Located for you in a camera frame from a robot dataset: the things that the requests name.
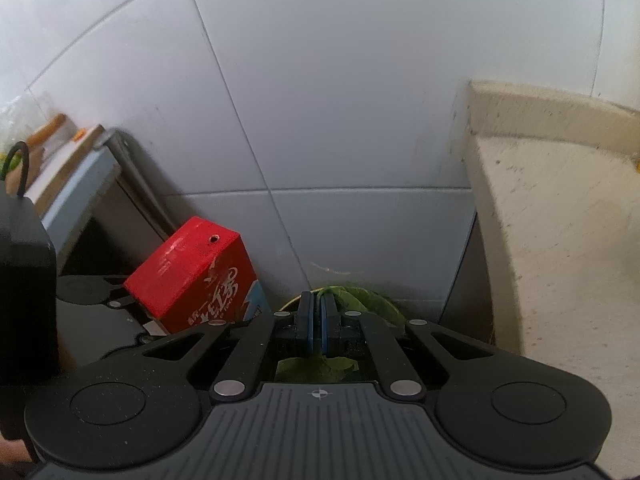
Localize carrot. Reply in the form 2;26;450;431
27;114;67;147

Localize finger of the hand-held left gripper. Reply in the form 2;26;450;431
132;321;169;349
100;287;141;311

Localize clear plastic bag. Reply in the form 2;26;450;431
0;92;68;181

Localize black cable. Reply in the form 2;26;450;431
4;141;29;200

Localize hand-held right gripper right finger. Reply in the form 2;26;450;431
321;291;498;403

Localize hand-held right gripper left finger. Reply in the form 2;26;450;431
141;291;318;403

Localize red drink carton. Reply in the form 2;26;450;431
124;216;271;336

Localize white board wooden edge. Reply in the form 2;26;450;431
24;124;107;213

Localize black trash bin gold rim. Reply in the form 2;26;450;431
276;284;408;384

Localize green vegetable leaf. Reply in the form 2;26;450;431
275;285;407;384

